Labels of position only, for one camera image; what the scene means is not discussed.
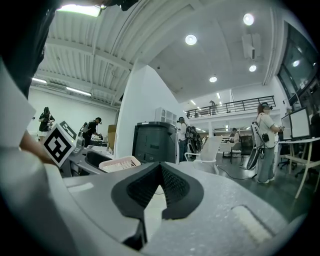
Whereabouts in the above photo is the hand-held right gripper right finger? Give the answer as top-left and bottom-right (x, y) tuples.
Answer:
(141, 161), (289, 256)

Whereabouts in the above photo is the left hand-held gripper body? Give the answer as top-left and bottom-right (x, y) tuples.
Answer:
(42, 120), (86, 169)

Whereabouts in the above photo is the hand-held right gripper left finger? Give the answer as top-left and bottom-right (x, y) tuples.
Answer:
(62, 161), (161, 251)

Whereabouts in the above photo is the person's left forearm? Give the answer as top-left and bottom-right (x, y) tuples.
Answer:
(19, 129), (56, 166)

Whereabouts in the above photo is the black bin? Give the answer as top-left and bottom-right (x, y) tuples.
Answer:
(84, 149), (114, 171)

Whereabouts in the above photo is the pink plastic basket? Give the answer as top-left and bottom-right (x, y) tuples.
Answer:
(98, 155), (142, 174)

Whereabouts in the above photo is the cardboard box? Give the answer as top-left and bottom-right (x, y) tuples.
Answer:
(107, 124), (118, 151)

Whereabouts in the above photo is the person's white sleeve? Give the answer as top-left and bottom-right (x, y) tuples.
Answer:
(0, 57), (37, 149)

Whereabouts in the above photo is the long fluorescent ceiling light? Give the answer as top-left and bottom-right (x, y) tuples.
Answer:
(65, 86), (92, 97)

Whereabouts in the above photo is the white mesh chair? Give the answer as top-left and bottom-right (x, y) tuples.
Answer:
(184, 135), (224, 175)

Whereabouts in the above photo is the black office chair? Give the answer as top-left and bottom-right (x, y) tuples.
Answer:
(239, 135), (256, 169)

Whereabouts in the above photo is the black printer cabinet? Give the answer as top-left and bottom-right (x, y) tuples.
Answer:
(131, 121), (180, 165)

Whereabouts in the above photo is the white desk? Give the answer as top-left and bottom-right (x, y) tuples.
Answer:
(276, 136), (320, 200)

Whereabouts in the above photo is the white shelf cabinet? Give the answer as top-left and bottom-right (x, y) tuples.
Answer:
(154, 106), (179, 125)

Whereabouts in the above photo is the computer monitor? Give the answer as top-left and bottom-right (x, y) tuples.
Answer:
(280, 115), (293, 141)
(289, 106), (312, 141)

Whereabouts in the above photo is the black balcony railing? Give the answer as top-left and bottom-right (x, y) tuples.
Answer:
(184, 95), (276, 119)

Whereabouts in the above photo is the rectangular ceiling light panel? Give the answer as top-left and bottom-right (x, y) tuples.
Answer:
(55, 4), (101, 18)

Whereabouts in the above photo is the dark glass window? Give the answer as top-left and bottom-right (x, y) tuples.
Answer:
(276, 21), (320, 107)

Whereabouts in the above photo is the white ceiling air conditioner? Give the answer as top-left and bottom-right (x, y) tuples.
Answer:
(241, 33), (262, 60)

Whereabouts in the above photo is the black head-worn camera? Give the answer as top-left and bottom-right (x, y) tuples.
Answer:
(99, 0), (140, 12)

